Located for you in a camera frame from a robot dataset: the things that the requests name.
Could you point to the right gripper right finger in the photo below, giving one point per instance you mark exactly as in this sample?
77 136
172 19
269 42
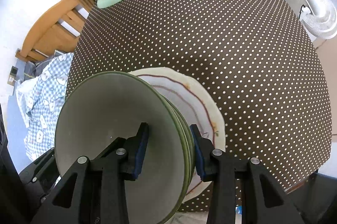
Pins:
263 198

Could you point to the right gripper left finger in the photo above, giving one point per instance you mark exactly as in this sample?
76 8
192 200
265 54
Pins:
93 191

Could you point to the grey floral bowl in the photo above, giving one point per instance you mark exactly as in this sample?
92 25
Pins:
104 107

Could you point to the round yellow floral plate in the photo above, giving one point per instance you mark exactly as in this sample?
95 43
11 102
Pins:
178 179

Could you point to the red patterned white plate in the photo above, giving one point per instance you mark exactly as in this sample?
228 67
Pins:
189 96

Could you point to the blue checked bedding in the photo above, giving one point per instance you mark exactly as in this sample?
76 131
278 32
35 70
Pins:
40 99

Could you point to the brown polka dot tablecloth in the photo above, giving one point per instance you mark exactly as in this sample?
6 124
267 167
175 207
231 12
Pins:
254 58

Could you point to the white fan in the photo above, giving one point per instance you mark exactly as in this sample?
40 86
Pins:
319 18

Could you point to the wall socket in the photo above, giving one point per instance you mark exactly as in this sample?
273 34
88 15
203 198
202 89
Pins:
13 76

